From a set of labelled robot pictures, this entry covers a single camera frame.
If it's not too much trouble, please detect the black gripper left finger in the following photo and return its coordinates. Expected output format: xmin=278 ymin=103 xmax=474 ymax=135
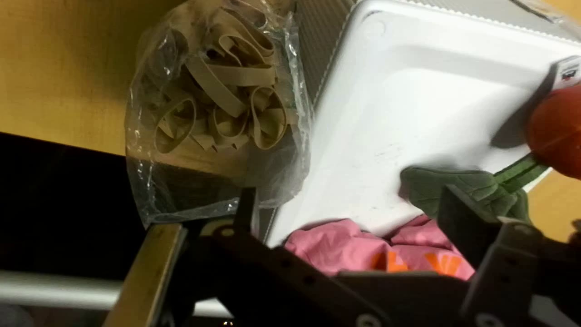
xmin=198 ymin=188 xmax=285 ymax=290

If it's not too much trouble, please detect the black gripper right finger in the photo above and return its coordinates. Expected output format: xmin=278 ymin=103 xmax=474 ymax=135
xmin=437 ymin=185 xmax=541 ymax=327

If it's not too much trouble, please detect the clear bag of rubber bands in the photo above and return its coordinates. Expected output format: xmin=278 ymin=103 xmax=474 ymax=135
xmin=125 ymin=0 xmax=312 ymax=225

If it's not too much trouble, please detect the pink and orange cloth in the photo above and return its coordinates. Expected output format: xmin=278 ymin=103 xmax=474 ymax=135
xmin=283 ymin=215 xmax=474 ymax=279

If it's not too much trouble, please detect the red plush radish toy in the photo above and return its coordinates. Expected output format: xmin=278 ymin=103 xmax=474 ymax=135
xmin=399 ymin=83 xmax=581 ymax=219

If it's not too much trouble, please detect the white plastic box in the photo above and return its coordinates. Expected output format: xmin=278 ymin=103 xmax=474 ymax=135
xmin=267 ymin=0 xmax=579 ymax=244

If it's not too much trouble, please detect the metal window handrail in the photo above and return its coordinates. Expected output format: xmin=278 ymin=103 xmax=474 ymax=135
xmin=0 ymin=268 xmax=234 ymax=319

